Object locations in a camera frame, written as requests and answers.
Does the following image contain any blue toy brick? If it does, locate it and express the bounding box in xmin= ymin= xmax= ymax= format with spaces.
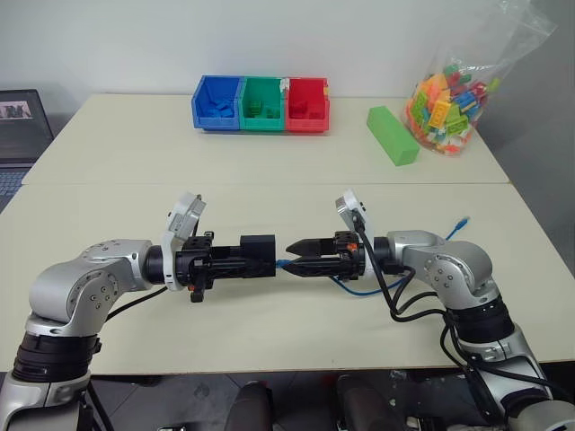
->
xmin=201 ymin=101 xmax=237 ymax=119

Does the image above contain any small black box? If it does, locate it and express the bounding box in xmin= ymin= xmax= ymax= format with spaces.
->
xmin=239 ymin=233 xmax=277 ymax=276

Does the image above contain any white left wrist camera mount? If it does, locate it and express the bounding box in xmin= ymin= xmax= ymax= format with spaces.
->
xmin=161 ymin=191 xmax=208 ymax=293

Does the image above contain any red plastic bin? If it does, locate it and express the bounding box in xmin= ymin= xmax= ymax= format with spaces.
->
xmin=284 ymin=77 xmax=332 ymax=135

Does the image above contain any dark laptop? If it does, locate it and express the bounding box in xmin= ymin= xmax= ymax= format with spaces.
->
xmin=0 ymin=88 xmax=56 ymax=215

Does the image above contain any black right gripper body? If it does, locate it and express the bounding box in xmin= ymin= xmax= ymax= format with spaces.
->
xmin=321 ymin=230 xmax=366 ymax=283

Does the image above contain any long green block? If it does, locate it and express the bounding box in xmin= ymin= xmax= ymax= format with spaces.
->
xmin=367 ymin=105 xmax=421 ymax=168

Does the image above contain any green plastic bin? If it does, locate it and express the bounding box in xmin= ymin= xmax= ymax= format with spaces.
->
xmin=239 ymin=76 xmax=288 ymax=135

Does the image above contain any clear bag of toy bricks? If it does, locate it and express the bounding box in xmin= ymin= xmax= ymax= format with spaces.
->
xmin=401 ymin=0 xmax=558 ymax=159

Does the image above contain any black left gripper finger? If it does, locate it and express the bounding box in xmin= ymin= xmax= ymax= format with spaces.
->
xmin=209 ymin=259 xmax=276 ymax=278
xmin=209 ymin=245 xmax=246 ymax=263

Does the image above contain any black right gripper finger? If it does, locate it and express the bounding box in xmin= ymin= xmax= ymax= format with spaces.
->
xmin=281 ymin=257 xmax=345 ymax=280
xmin=286 ymin=239 xmax=336 ymax=259

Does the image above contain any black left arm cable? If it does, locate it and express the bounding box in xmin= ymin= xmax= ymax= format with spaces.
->
xmin=80 ymin=286 xmax=170 ymax=431

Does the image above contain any dark rounded shape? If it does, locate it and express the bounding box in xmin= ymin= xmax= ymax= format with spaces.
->
xmin=224 ymin=380 xmax=275 ymax=431
xmin=335 ymin=374 xmax=408 ymax=431

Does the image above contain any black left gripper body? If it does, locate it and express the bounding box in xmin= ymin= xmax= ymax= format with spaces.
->
xmin=174 ymin=230 xmax=217 ymax=304

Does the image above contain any blue plastic bin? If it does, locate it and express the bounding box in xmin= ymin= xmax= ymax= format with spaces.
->
xmin=191 ymin=75 xmax=246 ymax=134

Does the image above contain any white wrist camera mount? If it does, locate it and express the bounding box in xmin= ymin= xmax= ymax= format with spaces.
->
xmin=161 ymin=191 xmax=208 ymax=293
xmin=334 ymin=188 xmax=376 ymax=279

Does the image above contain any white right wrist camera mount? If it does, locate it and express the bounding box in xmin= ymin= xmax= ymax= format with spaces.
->
xmin=334 ymin=188 xmax=376 ymax=279

